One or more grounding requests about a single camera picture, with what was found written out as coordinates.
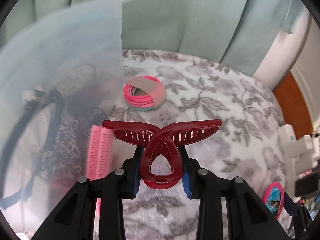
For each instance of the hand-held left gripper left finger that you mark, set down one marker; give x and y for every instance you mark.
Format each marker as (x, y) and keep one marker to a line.
(135, 180)

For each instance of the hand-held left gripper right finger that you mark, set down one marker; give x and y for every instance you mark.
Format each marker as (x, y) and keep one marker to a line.
(187, 183)

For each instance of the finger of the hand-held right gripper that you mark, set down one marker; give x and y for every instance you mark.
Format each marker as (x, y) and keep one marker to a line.
(290, 203)

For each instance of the pink round pocket mirror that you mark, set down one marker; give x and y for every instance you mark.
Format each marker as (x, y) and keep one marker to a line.
(273, 200)

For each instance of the dark red hair claw clip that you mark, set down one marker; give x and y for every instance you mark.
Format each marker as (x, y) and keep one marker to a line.
(160, 152)

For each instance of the leopard print scrunchie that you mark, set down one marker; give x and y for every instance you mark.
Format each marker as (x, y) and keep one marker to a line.
(67, 142)

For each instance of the translucent plastic storage bin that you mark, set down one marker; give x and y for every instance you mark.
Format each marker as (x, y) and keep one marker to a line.
(50, 42)

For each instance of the black power adapter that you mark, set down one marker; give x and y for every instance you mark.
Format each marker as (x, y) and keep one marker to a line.
(302, 188)

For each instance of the pink hair roller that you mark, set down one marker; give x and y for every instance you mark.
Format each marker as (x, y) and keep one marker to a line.
(94, 152)
(107, 152)

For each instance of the white charger block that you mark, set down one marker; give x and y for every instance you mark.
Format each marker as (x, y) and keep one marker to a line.
(306, 150)

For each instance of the white power strip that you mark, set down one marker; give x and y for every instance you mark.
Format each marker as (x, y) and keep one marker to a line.
(287, 132)

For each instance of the red-brown wooden headboard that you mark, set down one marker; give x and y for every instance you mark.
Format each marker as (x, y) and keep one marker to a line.
(292, 100)

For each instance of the pale green curtain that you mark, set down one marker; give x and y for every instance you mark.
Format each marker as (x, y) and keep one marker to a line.
(175, 17)

